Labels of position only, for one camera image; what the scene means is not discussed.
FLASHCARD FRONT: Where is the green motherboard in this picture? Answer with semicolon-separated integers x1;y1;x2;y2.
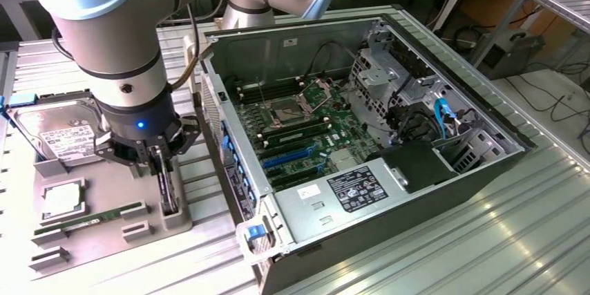
229;76;386;193

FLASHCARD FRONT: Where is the grey parts rack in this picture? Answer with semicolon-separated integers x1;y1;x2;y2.
28;148;195;272

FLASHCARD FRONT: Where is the blue disk bracket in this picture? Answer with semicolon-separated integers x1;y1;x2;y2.
8;93;38;108

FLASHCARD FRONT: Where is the metal disk bay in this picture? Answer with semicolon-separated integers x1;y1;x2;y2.
347;47;404;125

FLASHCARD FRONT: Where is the silver CPU chip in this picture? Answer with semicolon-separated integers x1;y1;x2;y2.
43;184;87;220

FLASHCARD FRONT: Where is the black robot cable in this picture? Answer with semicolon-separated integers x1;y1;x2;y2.
169;0;207;88

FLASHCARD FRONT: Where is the aluminium frame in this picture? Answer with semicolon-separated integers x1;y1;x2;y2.
473;0;590;68

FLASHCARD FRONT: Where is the blue wire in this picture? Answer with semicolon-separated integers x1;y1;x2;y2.
432;97;453;141

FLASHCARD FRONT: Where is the open black PC case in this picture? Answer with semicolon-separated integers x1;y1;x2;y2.
197;3;540;295

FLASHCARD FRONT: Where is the black fan shroud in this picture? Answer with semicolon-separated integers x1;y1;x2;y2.
381;141;457;195

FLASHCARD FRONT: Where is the black graphics card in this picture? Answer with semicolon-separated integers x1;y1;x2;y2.
155;148;181;213

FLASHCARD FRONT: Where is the black wire loop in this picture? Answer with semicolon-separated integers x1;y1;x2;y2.
309;41;357;75

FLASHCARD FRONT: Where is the thin metal locking lever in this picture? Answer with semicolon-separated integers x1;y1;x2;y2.
255;76;270;111

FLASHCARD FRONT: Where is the blue case latch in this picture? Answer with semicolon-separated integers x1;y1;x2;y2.
243;225;267;241

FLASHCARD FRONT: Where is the black box device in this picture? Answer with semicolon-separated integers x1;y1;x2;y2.
478;31;548;80

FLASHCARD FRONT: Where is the grey power supply unit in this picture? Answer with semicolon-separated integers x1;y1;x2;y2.
274;156;413;245

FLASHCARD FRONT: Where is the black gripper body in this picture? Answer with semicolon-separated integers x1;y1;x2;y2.
98;89;185;148

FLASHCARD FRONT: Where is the CPU socket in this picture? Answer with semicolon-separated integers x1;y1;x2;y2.
267;98;303;126

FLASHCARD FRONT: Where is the silver chipset heat sink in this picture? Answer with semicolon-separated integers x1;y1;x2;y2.
329;151;365;167

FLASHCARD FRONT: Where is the installed green RAM stick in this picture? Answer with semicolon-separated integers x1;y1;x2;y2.
257;118;334;148

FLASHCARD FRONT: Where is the silver hard disk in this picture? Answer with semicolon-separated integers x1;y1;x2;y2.
8;97;110;169

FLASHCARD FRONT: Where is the blue expansion slot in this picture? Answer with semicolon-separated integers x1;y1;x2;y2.
259;147;311;169

